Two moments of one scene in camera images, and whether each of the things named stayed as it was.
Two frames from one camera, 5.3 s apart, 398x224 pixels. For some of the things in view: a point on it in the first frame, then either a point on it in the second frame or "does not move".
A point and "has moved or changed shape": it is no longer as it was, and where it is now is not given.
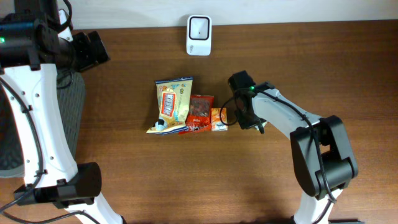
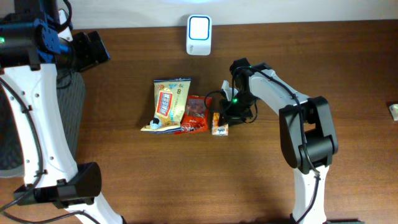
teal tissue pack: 263,123 -> 393,111
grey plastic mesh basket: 71,93 does not move
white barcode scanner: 199,35 does not move
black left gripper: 87,50 does not move
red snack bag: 199,116 has moved or changed shape
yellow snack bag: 173,97 has moved or changed shape
